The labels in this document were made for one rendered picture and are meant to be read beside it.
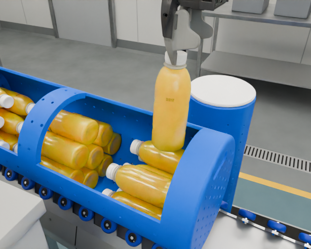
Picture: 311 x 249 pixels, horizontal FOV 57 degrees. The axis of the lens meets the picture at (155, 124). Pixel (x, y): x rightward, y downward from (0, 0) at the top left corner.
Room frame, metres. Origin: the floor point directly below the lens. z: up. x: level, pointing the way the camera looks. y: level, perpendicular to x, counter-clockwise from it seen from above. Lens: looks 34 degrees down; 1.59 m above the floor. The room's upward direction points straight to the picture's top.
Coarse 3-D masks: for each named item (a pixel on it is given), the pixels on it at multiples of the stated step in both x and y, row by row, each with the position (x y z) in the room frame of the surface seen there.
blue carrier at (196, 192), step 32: (32, 96) 0.92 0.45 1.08; (64, 96) 0.65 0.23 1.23; (96, 96) 0.67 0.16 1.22; (32, 128) 0.56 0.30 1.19; (128, 128) 0.72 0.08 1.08; (192, 128) 0.58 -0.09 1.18; (0, 160) 0.59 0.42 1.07; (32, 160) 0.52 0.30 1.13; (128, 160) 0.67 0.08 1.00; (192, 160) 0.41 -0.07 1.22; (224, 160) 0.47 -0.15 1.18; (64, 192) 0.48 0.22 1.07; (96, 192) 0.43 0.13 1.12; (192, 192) 0.36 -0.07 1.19; (224, 192) 0.52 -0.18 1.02; (128, 224) 0.39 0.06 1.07; (160, 224) 0.35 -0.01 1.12; (192, 224) 0.33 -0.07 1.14
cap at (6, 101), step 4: (4, 96) 0.77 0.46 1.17; (8, 96) 0.77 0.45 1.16; (0, 100) 0.76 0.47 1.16; (4, 100) 0.76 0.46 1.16; (8, 100) 0.77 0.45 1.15; (12, 100) 0.78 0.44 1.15; (0, 104) 0.76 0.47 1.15; (4, 104) 0.75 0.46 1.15; (8, 104) 0.76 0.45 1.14; (12, 104) 0.77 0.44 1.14
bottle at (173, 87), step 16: (160, 80) 0.47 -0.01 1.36; (176, 80) 0.46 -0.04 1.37; (160, 96) 0.46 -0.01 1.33; (176, 96) 0.45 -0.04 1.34; (160, 112) 0.46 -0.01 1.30; (176, 112) 0.45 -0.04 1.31; (160, 128) 0.45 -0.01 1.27; (176, 128) 0.45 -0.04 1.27; (160, 144) 0.45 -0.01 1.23; (176, 144) 0.45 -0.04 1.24
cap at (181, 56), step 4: (180, 52) 0.49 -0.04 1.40; (184, 52) 0.49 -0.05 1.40; (168, 56) 0.48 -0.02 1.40; (180, 56) 0.48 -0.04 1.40; (184, 56) 0.48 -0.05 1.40; (168, 60) 0.48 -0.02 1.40; (180, 60) 0.48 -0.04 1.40; (184, 60) 0.48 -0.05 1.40; (176, 64) 0.47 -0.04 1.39; (180, 64) 0.48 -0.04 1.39
